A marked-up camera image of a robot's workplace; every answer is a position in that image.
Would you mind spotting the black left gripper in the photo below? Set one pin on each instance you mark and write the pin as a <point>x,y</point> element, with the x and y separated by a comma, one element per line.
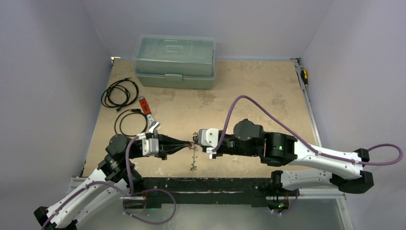
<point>168,144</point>

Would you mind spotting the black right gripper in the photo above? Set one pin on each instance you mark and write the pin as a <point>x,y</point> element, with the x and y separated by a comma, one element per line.
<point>209,151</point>

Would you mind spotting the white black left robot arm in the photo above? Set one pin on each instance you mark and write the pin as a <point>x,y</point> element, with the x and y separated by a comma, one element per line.
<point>114,177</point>

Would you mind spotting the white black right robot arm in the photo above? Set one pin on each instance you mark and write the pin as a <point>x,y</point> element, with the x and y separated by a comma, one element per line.
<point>327,167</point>

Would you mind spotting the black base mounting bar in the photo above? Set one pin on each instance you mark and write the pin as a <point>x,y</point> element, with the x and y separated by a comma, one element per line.
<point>206,190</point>

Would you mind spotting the green plastic toolbox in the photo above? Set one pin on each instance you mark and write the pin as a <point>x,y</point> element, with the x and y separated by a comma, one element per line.
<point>185,62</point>

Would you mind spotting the yellow black screwdriver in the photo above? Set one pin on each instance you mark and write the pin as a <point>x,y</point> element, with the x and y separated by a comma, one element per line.
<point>304,77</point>

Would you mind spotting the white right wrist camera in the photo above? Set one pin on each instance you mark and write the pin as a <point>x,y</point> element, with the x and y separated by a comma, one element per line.
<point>208,139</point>

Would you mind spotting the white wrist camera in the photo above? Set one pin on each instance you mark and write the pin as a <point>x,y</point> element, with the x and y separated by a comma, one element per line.
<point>149,144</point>
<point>208,139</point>

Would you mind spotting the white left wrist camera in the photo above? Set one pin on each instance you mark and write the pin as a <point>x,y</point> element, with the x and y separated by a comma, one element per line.
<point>149,144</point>

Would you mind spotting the red handled adjustable wrench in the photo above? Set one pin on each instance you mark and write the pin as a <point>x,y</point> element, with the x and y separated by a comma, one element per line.
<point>153,125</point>

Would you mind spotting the aluminium frame rail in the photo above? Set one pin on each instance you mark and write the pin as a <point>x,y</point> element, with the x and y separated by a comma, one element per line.
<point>341,202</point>

